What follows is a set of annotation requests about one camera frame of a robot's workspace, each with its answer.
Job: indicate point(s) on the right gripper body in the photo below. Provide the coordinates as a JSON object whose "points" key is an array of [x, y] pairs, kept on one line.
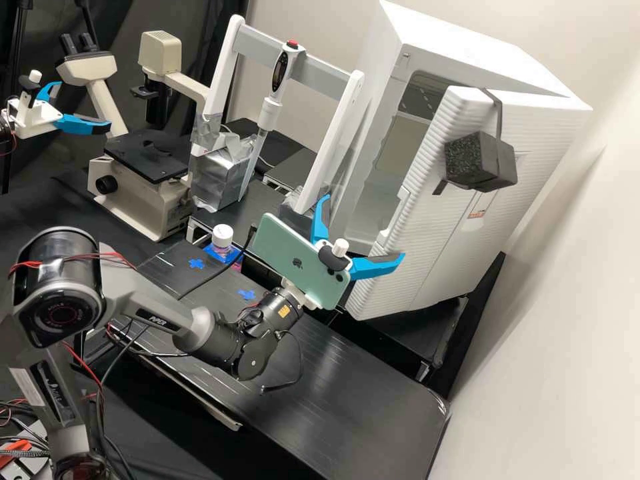
{"points": [[300, 296]]}

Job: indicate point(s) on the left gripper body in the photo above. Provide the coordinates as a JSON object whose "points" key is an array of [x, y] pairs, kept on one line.
{"points": [[32, 120]]}

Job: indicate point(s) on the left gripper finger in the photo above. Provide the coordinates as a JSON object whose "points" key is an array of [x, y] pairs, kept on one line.
{"points": [[82, 125], [49, 90]]}

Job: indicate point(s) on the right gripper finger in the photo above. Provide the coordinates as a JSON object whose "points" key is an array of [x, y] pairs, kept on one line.
{"points": [[318, 222], [375, 266]]}

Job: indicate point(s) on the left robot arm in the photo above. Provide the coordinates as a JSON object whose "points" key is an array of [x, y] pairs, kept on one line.
{"points": [[3, 127]]}

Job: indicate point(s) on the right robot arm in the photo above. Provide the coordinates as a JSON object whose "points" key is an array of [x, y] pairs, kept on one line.
{"points": [[150, 305]]}

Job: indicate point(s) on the incubator door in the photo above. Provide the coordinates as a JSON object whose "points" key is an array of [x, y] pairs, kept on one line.
{"points": [[425, 210]]}

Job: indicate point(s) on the left phone holder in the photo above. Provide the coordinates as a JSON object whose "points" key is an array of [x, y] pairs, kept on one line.
{"points": [[31, 92]]}

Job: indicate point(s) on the cream microscope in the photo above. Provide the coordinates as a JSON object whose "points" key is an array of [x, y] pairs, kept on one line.
{"points": [[140, 190]]}

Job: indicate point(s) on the blue bottle holder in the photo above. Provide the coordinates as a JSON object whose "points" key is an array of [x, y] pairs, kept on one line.
{"points": [[222, 255]]}

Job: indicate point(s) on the small bottle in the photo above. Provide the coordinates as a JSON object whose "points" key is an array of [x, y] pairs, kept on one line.
{"points": [[222, 236]]}

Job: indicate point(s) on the black tray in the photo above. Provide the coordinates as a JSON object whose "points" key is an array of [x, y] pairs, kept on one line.
{"points": [[175, 265]]}

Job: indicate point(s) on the white pipette stand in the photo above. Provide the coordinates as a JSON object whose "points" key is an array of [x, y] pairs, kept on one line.
{"points": [[220, 75]]}

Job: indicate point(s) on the pipette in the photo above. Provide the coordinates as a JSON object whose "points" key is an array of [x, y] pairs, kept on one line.
{"points": [[280, 70]]}

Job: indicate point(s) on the white incubator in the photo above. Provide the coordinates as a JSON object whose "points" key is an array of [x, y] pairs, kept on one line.
{"points": [[450, 40]]}

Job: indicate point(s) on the right wrist camera phone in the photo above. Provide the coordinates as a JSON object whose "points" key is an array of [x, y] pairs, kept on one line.
{"points": [[295, 255]]}

